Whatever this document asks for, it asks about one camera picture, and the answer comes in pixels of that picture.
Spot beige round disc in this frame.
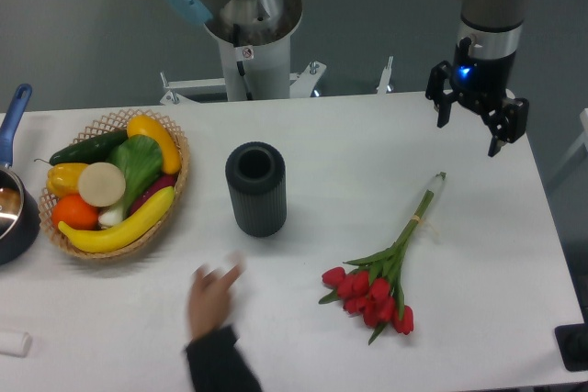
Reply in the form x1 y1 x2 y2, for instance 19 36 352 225
77 162 126 207

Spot yellow bell pepper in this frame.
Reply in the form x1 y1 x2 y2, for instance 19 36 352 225
46 162 88 198

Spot dark sleeved forearm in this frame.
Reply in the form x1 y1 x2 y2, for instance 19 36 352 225
185 325 262 392

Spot white cylinder object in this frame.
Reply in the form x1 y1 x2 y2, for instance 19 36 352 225
0 330 32 358

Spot yellow banana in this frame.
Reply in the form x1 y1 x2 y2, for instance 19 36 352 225
58 186 175 254

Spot purple eggplant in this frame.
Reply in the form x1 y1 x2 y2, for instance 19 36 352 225
128 174 176 216

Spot green cucumber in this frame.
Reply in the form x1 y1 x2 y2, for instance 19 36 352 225
35 130 128 166

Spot blue handled saucepan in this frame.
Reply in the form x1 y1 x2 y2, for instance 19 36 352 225
1 84 40 265

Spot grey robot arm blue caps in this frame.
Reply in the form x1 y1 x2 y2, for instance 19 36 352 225
165 0 529 155

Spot person's hand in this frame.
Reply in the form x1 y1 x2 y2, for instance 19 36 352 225
187 252 244 342

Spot black device at table edge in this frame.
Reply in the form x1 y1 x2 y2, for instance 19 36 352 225
554 323 587 372

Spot orange fruit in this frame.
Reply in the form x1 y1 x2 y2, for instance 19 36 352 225
51 195 99 230

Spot yellow squash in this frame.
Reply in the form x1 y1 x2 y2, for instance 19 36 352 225
127 114 181 174

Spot white chair frame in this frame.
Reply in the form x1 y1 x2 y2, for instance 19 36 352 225
546 108 587 193

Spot black pedestal cable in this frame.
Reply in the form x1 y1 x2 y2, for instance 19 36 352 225
232 23 254 101

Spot red tulip bouquet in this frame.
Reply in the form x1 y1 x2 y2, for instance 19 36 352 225
318 171 447 342

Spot dark grey ribbed vase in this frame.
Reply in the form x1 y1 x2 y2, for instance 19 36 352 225
225 141 287 238

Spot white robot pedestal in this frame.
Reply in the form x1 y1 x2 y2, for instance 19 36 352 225
160 0 327 105

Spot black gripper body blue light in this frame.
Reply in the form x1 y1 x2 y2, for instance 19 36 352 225
450 36 515 113

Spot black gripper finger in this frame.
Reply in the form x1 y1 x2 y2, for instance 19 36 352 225
425 61 457 129
481 96 529 157

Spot green bok choy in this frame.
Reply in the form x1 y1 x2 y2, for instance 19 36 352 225
98 135 163 230

